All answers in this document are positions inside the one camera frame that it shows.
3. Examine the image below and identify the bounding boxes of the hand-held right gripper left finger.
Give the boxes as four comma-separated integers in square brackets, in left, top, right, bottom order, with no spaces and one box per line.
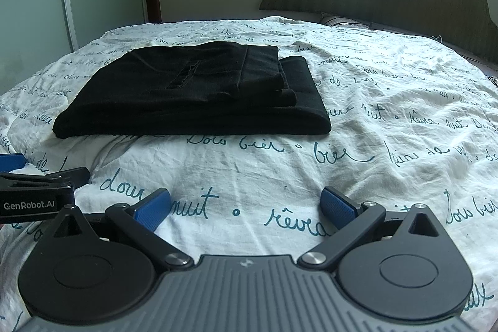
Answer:
[52,187,194,270]

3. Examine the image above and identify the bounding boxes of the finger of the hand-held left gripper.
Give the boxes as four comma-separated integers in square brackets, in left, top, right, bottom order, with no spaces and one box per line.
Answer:
[0,154,27,172]
[0,167,91,189]

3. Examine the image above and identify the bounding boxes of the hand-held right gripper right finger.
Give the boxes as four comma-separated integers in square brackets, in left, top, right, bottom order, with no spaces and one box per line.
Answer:
[298,186,443,270]

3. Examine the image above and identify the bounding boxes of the black pants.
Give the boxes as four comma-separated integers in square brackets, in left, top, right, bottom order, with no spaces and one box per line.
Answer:
[52,41,332,139]

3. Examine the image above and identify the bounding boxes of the white script-printed bed sheet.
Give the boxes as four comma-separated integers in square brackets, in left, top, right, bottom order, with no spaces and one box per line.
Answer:
[0,16,498,332]

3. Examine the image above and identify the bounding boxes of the striped pillow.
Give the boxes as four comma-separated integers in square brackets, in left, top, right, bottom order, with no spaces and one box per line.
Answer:
[320,11,375,30]

